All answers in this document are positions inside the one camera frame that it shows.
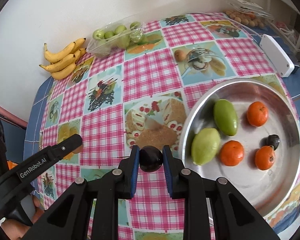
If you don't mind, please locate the orange with stem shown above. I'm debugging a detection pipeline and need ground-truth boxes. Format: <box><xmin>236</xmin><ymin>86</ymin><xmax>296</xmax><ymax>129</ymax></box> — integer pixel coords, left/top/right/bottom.
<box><xmin>219</xmin><ymin>140</ymin><xmax>244</xmax><ymax>166</ymax></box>

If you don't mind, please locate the large green mango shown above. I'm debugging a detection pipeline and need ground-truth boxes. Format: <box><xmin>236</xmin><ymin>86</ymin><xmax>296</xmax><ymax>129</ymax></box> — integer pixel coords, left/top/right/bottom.
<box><xmin>191</xmin><ymin>128</ymin><xmax>221</xmax><ymax>165</ymax></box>

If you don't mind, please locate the dark plum front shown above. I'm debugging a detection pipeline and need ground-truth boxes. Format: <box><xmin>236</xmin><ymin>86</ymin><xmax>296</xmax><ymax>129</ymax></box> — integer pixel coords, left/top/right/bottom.
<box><xmin>139</xmin><ymin>146</ymin><xmax>163</xmax><ymax>173</ymax></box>

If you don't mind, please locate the dark plum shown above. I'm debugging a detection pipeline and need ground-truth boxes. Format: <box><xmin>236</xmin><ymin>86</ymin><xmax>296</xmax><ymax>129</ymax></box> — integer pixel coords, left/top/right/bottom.
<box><xmin>266</xmin><ymin>134</ymin><xmax>280</xmax><ymax>150</ymax></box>
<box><xmin>139</xmin><ymin>146</ymin><xmax>163</xmax><ymax>173</ymax></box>

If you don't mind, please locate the bag of green fruits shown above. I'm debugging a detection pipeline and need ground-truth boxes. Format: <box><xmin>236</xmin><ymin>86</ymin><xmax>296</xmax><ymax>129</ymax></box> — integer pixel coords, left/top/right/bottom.
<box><xmin>86</xmin><ymin>21</ymin><xmax>145</xmax><ymax>58</ymax></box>

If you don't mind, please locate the bag of small brown fruits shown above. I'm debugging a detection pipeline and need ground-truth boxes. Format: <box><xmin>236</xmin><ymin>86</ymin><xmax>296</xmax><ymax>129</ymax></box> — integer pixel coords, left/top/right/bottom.
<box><xmin>225</xmin><ymin>0</ymin><xmax>274</xmax><ymax>29</ymax></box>

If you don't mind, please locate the operator hand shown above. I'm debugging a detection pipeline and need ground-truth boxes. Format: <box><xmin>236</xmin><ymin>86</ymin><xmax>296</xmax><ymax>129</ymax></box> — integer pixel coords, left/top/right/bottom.
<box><xmin>1</xmin><ymin>194</ymin><xmax>44</xmax><ymax>240</ymax></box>

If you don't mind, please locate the silver metal bowl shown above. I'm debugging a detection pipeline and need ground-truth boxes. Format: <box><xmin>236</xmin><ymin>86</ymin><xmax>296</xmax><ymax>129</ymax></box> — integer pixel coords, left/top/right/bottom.
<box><xmin>179</xmin><ymin>78</ymin><xmax>300</xmax><ymax>217</ymax></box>

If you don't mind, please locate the pink checkered tablecloth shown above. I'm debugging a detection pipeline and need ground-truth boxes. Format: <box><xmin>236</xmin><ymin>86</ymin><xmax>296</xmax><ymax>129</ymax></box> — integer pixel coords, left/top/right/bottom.
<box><xmin>38</xmin><ymin>12</ymin><xmax>300</xmax><ymax>240</ymax></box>

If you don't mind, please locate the yellow banana bunch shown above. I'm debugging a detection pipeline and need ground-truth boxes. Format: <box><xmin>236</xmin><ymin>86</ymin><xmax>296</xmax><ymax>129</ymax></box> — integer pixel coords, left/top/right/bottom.
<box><xmin>39</xmin><ymin>37</ymin><xmax>86</xmax><ymax>80</ymax></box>

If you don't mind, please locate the white power adapter box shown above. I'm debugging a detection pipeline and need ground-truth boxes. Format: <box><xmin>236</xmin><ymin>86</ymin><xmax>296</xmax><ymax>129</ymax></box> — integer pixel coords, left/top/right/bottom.
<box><xmin>260</xmin><ymin>34</ymin><xmax>295</xmax><ymax>77</ymax></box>

